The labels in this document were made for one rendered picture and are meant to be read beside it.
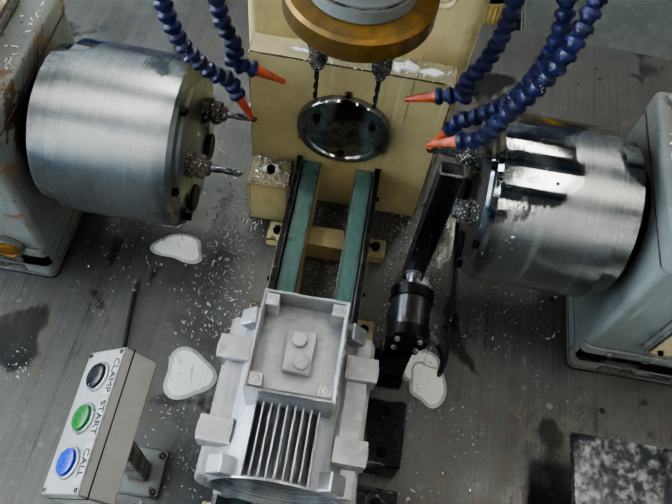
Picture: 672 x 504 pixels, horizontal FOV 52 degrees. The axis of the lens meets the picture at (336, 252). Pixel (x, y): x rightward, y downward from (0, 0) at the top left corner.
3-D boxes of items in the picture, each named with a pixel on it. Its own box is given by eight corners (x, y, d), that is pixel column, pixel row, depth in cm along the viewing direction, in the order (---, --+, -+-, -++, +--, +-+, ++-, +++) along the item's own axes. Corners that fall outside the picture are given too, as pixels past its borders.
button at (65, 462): (73, 452, 77) (59, 447, 76) (89, 451, 76) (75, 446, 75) (63, 479, 76) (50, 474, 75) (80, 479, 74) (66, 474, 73)
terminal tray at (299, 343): (263, 313, 85) (262, 287, 79) (347, 327, 85) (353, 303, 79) (241, 406, 79) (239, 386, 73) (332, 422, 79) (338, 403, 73)
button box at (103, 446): (121, 367, 87) (88, 350, 84) (158, 361, 83) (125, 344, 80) (76, 506, 79) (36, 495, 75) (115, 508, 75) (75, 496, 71)
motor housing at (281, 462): (235, 352, 98) (228, 294, 82) (366, 375, 98) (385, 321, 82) (200, 496, 88) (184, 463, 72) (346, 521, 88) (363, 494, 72)
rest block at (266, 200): (255, 190, 127) (254, 150, 116) (293, 196, 127) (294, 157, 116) (248, 217, 124) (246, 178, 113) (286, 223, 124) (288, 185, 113)
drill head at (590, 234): (413, 167, 118) (445, 60, 96) (649, 208, 118) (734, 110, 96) (398, 296, 105) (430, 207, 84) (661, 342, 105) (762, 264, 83)
